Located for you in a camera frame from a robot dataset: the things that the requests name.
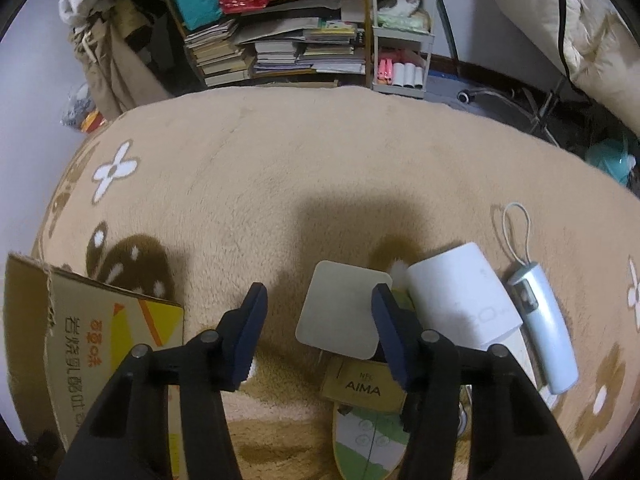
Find white remote control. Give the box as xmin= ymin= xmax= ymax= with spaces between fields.
xmin=498 ymin=330 xmax=559 ymax=410

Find plastic bag of items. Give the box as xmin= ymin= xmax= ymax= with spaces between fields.
xmin=61 ymin=84 xmax=106 ymax=133

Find teal toy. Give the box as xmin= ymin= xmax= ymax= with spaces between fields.
xmin=585 ymin=139 xmax=637 ymax=186

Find beige hanging coat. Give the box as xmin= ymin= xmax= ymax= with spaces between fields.
xmin=70 ymin=6 xmax=170 ymax=122

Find green oval hand fan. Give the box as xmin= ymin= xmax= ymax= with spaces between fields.
xmin=332 ymin=404 xmax=409 ymax=480

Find wooden bookshelf with books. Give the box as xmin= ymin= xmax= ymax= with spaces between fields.
xmin=166 ymin=0 xmax=371 ymax=88

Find brown cardboard box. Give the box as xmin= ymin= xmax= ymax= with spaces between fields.
xmin=2 ymin=254 xmax=183 ymax=471

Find cream quilted bedding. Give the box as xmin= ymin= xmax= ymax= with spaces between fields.
xmin=496 ymin=0 xmax=639 ymax=133

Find beige patterned plush rug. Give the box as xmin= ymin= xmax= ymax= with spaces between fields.
xmin=34 ymin=87 xmax=639 ymax=479

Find grey square flat pad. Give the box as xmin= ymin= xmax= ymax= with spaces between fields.
xmin=295 ymin=260 xmax=392 ymax=361

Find white square box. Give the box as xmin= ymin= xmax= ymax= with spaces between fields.
xmin=407 ymin=243 xmax=526 ymax=354

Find brown AIMA card box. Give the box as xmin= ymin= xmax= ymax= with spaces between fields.
xmin=320 ymin=356 xmax=406 ymax=414

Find white plastic storage cart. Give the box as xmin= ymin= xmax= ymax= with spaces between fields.
xmin=368 ymin=0 xmax=437 ymax=100

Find light blue portable device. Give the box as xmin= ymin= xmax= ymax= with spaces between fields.
xmin=501 ymin=201 xmax=580 ymax=395

